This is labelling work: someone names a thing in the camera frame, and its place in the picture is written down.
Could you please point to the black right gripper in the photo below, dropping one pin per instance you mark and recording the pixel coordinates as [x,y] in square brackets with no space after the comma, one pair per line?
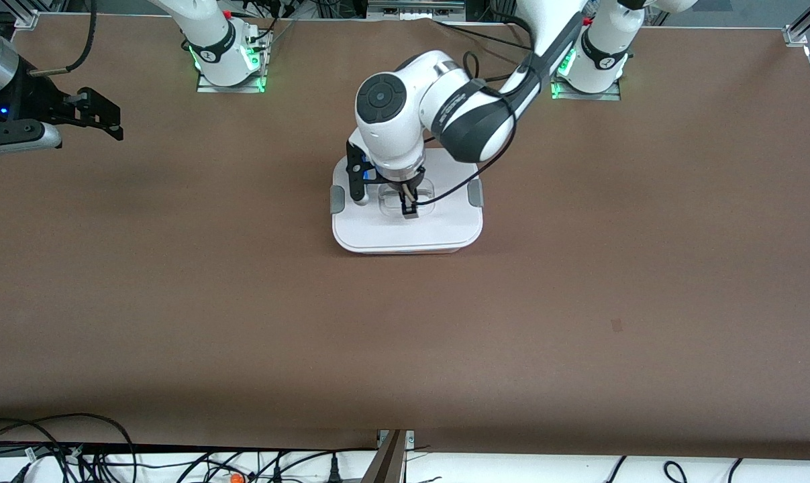
[34,102]

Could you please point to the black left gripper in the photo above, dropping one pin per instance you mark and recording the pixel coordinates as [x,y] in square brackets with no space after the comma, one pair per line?
[408,190]

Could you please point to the white lid with grey clips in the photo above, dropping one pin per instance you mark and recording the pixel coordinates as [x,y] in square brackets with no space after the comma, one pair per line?
[411,231]

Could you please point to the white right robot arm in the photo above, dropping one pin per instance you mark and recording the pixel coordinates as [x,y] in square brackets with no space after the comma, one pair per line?
[210,40]

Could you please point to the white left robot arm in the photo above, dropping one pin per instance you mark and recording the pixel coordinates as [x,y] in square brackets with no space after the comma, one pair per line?
[391,127]

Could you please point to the aluminium corner profile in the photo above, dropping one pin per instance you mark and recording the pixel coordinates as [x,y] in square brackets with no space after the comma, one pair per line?
[795,33]
[25,19]

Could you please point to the brown table mat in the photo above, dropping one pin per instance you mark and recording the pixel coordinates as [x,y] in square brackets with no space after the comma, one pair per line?
[445,369]

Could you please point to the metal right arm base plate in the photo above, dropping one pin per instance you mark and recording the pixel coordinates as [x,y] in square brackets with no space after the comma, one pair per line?
[243,87]

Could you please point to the grey metal bracket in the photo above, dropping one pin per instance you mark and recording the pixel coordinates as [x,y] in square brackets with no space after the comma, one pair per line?
[411,10]

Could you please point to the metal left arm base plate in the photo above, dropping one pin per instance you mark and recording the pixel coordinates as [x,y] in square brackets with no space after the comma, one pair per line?
[579,96]

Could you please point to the aluminium profile post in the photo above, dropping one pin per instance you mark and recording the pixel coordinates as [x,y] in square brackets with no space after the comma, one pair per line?
[388,463]

